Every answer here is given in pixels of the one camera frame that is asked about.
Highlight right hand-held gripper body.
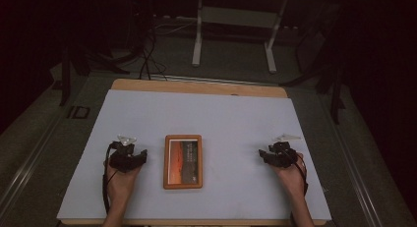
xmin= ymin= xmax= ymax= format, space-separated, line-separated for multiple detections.
xmin=266 ymin=133 xmax=302 ymax=169

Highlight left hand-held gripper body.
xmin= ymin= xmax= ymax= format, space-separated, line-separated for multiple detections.
xmin=108 ymin=134 xmax=142 ymax=174

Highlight wooden picture frame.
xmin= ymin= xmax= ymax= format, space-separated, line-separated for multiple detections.
xmin=162 ymin=134 xmax=204 ymax=191

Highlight person's right hand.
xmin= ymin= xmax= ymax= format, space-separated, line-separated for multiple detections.
xmin=270 ymin=153 xmax=308 ymax=198

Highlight person's left hand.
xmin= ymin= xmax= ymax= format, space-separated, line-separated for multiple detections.
xmin=104 ymin=160 xmax=144 ymax=205

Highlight black floor socket box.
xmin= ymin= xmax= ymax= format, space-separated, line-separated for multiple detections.
xmin=66 ymin=104 xmax=91 ymax=120

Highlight black metal stand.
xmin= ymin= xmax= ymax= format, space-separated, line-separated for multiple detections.
xmin=279 ymin=4 xmax=348 ymax=126
xmin=58 ymin=43 xmax=131 ymax=107

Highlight wooden table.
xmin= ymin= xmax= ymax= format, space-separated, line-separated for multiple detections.
xmin=60 ymin=78 xmax=329 ymax=227

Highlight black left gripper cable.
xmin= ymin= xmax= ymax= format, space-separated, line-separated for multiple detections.
xmin=101 ymin=142 xmax=120 ymax=215

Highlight metal floor rail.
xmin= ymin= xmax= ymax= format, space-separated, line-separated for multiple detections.
xmin=0 ymin=115 xmax=68 ymax=218
xmin=319 ymin=88 xmax=386 ymax=227

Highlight black floor cables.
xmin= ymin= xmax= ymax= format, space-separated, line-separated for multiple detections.
xmin=129 ymin=10 xmax=169 ymax=82

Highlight white metal table frame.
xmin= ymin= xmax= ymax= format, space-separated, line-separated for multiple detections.
xmin=191 ymin=0 xmax=290 ymax=75

